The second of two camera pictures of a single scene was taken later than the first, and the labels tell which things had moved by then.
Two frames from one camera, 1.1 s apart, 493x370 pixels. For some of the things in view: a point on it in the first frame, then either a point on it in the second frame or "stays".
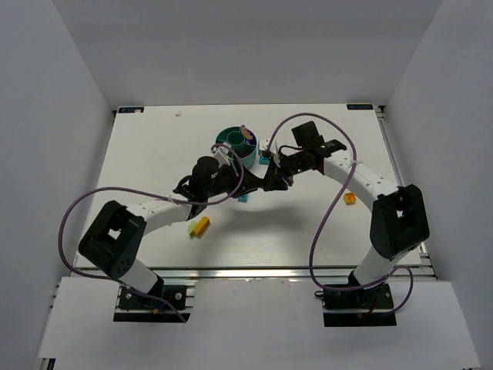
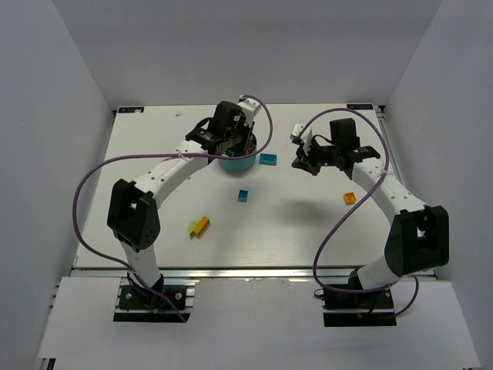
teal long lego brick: [264, 160] stays
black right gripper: [280, 169] → [308, 155]
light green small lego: [191, 227] stays
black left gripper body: [239, 179] → [239, 139]
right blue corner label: [360, 106] stays
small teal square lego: [244, 198] stays
